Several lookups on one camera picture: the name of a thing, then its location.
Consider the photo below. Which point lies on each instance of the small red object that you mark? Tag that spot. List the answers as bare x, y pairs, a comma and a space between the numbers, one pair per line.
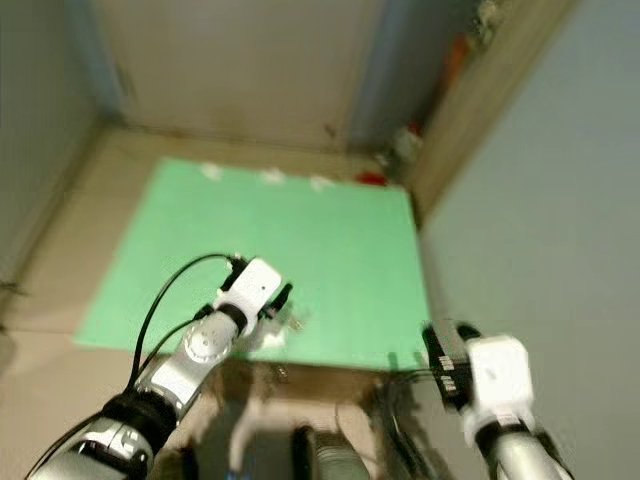
372, 179

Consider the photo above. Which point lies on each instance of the small white tape piece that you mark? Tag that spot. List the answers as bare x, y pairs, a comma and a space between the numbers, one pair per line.
210, 170
320, 183
272, 176

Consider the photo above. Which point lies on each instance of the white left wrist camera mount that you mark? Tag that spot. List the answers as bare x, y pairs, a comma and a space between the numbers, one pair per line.
253, 283

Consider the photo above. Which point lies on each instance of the beige wooden panel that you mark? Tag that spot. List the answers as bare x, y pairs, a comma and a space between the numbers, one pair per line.
490, 110

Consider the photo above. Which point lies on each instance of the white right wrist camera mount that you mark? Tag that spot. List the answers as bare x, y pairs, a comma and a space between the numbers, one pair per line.
500, 375

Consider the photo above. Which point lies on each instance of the green table mat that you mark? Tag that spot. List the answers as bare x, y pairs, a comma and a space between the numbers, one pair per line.
310, 240

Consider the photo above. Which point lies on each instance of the brown wooden table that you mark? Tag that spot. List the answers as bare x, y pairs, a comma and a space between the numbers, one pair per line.
130, 150

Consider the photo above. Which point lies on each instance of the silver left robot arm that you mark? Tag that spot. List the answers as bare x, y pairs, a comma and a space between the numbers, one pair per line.
205, 345

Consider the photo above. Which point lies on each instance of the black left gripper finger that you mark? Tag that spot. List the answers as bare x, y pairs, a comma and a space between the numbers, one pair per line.
283, 298

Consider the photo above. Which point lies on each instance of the grey robot leg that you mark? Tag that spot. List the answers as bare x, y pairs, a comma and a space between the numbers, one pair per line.
335, 462

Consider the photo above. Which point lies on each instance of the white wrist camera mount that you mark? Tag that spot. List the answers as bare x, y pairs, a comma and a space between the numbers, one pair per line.
500, 375
253, 283

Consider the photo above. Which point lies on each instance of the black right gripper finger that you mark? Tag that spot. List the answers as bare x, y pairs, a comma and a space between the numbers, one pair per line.
469, 333
436, 345

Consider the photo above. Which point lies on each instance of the white bottle with red cap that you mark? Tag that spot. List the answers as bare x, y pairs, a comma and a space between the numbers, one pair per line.
405, 142

